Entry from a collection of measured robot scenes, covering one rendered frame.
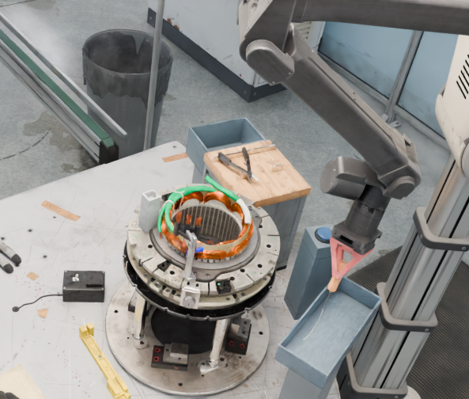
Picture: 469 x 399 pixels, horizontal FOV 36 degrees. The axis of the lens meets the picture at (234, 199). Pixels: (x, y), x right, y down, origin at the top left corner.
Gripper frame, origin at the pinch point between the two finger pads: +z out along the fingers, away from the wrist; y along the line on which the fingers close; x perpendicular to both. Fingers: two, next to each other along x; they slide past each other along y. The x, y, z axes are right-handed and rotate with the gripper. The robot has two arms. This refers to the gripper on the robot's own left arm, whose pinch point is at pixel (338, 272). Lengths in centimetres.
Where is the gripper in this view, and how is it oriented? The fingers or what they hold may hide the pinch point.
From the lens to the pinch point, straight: 132.4
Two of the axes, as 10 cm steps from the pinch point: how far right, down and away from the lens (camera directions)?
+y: -4.8, 1.6, -8.6
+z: -3.3, 8.8, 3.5
